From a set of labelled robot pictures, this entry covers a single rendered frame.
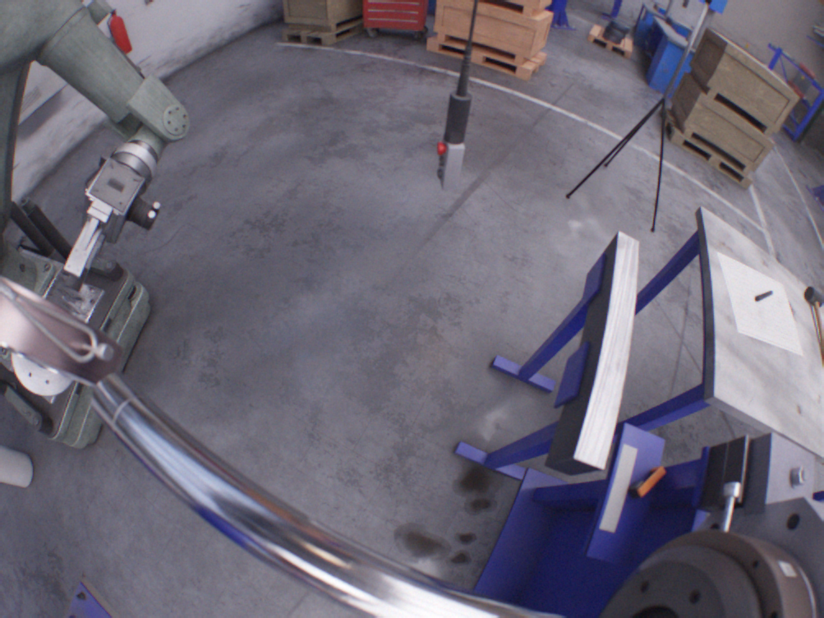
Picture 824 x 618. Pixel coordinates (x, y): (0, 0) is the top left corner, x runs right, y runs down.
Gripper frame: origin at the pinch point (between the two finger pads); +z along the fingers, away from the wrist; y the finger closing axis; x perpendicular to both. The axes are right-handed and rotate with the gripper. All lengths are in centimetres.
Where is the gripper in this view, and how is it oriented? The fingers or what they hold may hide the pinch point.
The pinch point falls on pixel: (76, 270)
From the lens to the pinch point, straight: 108.8
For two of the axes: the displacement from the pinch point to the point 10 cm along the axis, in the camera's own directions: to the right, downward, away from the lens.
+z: -0.9, 9.1, -4.1
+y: 7.8, -1.9, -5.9
